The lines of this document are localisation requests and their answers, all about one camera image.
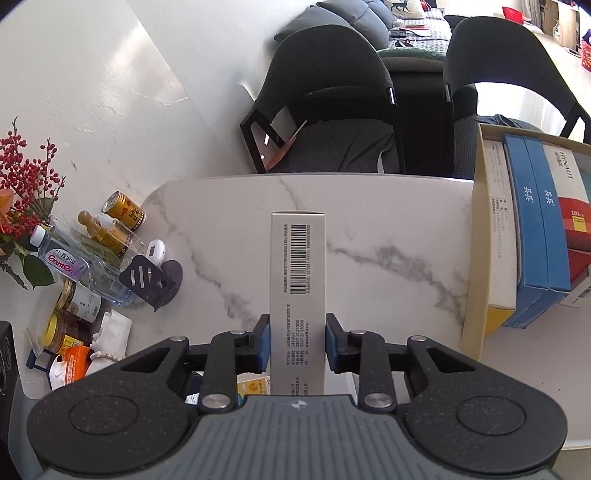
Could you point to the long white medicine box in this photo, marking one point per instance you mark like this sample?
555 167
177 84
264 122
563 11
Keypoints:
504 257

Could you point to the gold drink can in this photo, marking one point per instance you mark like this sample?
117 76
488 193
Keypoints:
120 207

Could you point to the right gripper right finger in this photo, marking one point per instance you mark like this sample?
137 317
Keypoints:
458 412

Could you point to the clear glass spray bottle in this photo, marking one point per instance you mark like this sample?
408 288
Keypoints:
114 236

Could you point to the grey sofa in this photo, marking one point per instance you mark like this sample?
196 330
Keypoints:
406 36

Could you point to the red white bandage box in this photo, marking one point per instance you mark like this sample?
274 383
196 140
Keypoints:
571 175

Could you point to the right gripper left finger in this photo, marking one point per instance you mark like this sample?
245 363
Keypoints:
137 412

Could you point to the orange white tissue pack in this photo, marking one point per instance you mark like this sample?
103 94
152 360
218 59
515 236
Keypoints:
69 367

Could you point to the black metal phone stand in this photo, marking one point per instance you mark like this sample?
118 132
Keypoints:
155 285

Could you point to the white digital thermometer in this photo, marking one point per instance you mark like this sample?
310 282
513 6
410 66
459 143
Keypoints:
156 252

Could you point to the red berry branch bouquet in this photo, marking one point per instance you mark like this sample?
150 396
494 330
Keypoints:
30 186

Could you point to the tan cardboard shoe box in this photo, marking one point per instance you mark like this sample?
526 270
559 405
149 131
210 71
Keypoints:
473 335

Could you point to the black dining chair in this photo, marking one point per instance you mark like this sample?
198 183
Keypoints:
327 105
494 50

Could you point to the black dining chair left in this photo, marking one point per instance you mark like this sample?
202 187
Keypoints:
327 105

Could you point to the clear plastic water bottle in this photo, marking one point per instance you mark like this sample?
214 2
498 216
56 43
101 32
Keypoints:
82 260

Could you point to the black dining chair right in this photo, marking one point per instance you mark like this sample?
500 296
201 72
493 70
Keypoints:
494 50

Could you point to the blue mask box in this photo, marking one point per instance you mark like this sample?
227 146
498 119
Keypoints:
532 280

